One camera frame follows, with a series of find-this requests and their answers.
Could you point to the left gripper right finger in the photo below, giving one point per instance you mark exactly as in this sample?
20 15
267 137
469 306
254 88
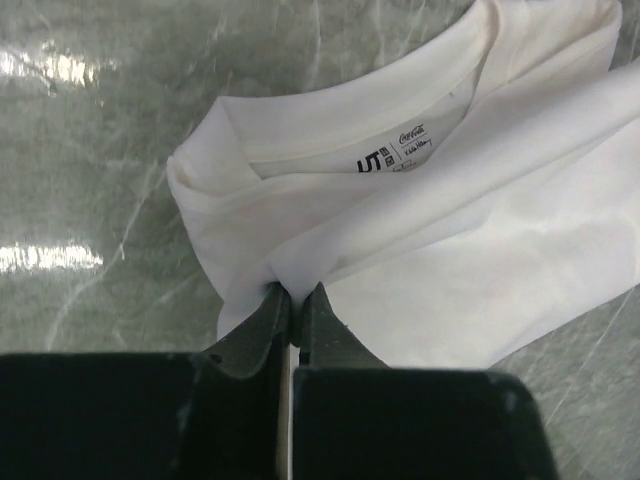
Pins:
354 417

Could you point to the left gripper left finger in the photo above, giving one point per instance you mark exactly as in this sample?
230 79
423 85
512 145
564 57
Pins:
216 414

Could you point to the white t-shirt red print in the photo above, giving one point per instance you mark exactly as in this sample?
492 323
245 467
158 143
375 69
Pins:
456 205

